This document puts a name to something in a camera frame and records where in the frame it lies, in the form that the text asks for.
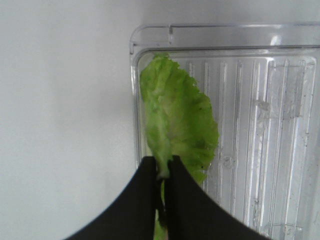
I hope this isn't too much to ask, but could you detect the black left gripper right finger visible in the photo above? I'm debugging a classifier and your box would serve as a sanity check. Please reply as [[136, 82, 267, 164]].
[[164, 155, 266, 240]]

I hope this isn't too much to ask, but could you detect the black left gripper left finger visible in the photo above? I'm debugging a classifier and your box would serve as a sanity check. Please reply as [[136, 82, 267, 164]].
[[67, 156, 158, 240]]

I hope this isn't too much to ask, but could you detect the green lettuce leaf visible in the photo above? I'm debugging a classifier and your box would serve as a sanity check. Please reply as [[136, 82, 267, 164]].
[[139, 51, 220, 240]]

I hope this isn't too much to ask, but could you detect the clear plastic left tray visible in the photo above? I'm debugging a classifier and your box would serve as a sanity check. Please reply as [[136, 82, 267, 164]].
[[129, 22, 320, 240]]

